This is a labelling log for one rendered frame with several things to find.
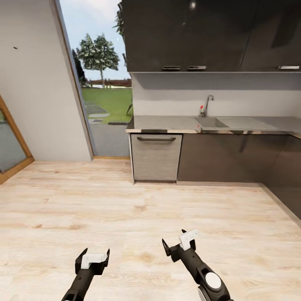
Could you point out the door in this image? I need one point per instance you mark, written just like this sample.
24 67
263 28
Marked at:
14 152

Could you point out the dishwasher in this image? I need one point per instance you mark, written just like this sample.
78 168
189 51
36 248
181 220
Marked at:
156 156

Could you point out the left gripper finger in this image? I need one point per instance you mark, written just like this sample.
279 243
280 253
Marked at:
105 263
80 256

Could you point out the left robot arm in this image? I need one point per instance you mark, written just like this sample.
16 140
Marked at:
86 266

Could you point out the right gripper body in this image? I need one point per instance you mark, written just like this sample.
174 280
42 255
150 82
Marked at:
178 253

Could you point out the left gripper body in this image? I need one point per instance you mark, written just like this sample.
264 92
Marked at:
87 274

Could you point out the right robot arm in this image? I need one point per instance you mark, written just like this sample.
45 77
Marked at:
211 287

